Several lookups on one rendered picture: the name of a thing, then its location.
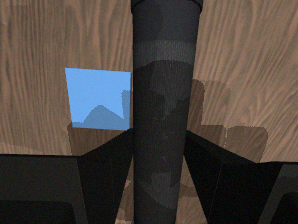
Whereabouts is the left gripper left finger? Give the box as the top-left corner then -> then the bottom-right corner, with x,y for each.
0,128 -> 133,224

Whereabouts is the black flashlight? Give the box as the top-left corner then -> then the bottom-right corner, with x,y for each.
131,0 -> 204,224

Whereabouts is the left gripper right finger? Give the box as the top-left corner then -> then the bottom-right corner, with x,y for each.
184,130 -> 298,224

